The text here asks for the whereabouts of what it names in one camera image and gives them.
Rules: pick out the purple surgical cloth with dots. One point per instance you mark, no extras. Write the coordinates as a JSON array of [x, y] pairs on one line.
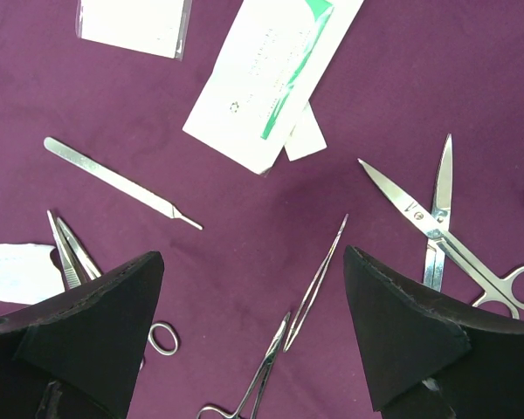
[[406, 74]]

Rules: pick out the small clear bagged packet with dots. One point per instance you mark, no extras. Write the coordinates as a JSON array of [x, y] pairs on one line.
[[153, 27]]

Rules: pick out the steel hemostat long centre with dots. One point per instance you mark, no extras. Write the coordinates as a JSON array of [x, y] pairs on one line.
[[259, 380]]

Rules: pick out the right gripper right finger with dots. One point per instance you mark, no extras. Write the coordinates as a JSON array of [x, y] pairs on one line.
[[427, 355]]

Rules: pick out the steel scalpel handle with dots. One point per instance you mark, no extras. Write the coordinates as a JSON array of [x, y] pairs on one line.
[[117, 181]]

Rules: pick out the steel scissors left pair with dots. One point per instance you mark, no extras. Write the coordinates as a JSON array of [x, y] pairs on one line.
[[441, 210]]

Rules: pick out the steel forceps tweezers ridged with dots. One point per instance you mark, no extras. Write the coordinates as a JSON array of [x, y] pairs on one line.
[[66, 257]]

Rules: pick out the white blue suture packet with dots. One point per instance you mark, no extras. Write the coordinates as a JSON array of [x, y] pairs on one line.
[[27, 274]]

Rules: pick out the steel scissors pair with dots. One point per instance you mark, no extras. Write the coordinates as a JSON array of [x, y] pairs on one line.
[[495, 289], [441, 210]]

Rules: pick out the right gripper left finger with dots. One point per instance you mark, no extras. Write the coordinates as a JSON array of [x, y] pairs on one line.
[[78, 354]]

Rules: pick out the white green sterile pouch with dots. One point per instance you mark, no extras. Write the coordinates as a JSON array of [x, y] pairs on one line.
[[273, 57]]

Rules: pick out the steel scissors right pair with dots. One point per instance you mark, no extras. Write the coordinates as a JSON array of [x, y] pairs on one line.
[[495, 289]]

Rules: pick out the steel plain tweezers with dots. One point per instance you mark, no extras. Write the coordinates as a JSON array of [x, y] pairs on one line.
[[312, 291]]

